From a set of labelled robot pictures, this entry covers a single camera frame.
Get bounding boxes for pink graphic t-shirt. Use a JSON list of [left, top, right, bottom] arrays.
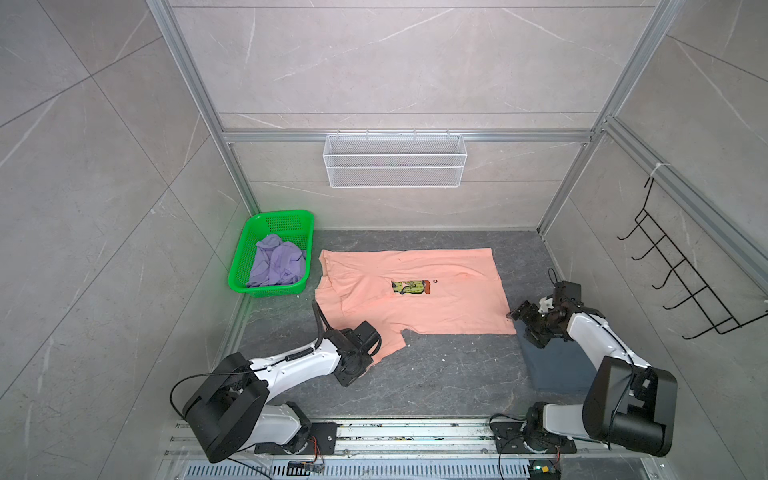
[[315, 248, 516, 363]]

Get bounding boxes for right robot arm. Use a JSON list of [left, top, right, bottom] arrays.
[[507, 298, 678, 457]]

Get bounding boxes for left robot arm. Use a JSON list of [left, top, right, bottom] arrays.
[[175, 324, 382, 463]]

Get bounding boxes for folded blue-grey t-shirt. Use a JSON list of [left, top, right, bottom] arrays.
[[515, 322, 596, 395]]

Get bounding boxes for purple t-shirt in basket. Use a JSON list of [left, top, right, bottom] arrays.
[[247, 234, 306, 288]]

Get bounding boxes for green plastic laundry basket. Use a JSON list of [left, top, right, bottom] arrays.
[[228, 210, 314, 297]]

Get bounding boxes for black corrugated cable conduit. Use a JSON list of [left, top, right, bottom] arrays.
[[310, 299, 337, 349]]

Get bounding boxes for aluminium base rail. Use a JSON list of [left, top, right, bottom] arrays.
[[155, 416, 674, 479]]

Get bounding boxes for black wire hook rack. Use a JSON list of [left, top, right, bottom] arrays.
[[616, 178, 767, 341]]

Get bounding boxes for white wire mesh basket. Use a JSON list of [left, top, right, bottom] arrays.
[[323, 133, 468, 189]]

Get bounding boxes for white cable tie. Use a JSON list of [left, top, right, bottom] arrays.
[[649, 162, 671, 180]]

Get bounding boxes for aluminium frame profile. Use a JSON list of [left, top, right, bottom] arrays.
[[148, 1, 767, 290]]

